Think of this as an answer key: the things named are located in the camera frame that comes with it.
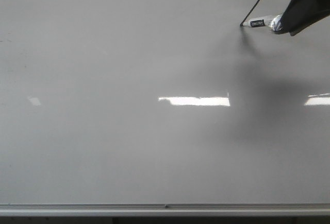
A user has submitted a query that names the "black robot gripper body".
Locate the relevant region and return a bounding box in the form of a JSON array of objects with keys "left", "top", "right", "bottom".
[{"left": 279, "top": 0, "right": 329, "bottom": 36}]

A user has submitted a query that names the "white glossy whiteboard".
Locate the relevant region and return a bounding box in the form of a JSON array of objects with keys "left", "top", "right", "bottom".
[{"left": 1, "top": 0, "right": 329, "bottom": 204}]

